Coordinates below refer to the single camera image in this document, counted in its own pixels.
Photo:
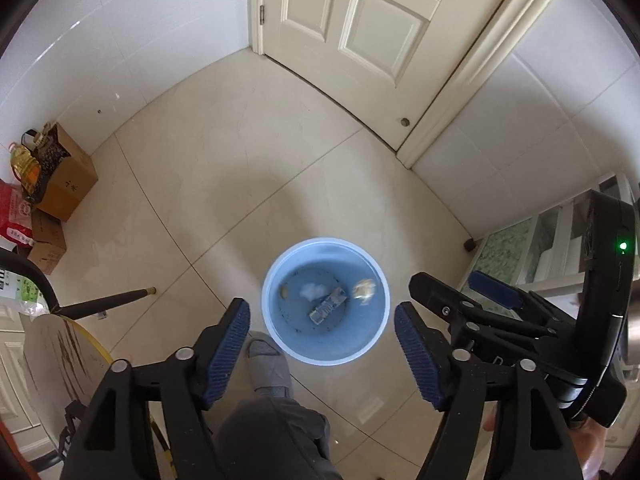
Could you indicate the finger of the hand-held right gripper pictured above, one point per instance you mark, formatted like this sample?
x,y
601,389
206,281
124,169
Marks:
x,y
492,290
435,291

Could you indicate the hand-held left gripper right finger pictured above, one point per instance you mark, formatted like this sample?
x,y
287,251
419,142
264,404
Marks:
x,y
417,355

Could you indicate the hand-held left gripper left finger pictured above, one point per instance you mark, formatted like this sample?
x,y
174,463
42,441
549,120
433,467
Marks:
x,y
232,345

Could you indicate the blue plastic bin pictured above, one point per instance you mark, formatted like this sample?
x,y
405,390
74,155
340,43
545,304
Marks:
x,y
300,330

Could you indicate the person's right hand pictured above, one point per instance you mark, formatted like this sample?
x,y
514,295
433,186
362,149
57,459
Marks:
x,y
590,450

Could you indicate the grey metal container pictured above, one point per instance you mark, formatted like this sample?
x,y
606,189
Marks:
x,y
631,340

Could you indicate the person's grey slipper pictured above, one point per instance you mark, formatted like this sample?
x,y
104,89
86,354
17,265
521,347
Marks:
x,y
267,366

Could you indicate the white cabinet green glass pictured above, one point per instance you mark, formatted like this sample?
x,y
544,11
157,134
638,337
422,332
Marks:
x,y
525,245

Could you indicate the white crumpled tissue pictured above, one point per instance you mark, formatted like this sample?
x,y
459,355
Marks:
x,y
312,290

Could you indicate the silver foil wrapper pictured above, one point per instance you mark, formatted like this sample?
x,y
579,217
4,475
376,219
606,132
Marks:
x,y
327,307

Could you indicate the person's grey trouser leg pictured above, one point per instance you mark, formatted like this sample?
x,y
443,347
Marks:
x,y
270,440

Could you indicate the black metal table leg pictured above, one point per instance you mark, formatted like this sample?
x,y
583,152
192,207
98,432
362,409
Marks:
x,y
107,303

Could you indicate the small cardboard box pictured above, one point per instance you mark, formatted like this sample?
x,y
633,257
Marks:
x,y
47,242

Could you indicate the white kitchen base cabinet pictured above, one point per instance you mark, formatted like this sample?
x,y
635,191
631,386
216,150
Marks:
x,y
15,385

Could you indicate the large cardboard box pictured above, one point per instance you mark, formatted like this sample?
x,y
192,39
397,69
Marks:
x,y
67,180

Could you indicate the red rice bag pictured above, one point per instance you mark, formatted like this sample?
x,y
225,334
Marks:
x,y
12,215

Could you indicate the white panelled door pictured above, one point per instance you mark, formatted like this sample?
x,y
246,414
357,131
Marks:
x,y
350,35

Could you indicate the yellow cooking oil bottle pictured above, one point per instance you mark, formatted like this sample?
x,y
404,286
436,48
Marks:
x,y
25,167

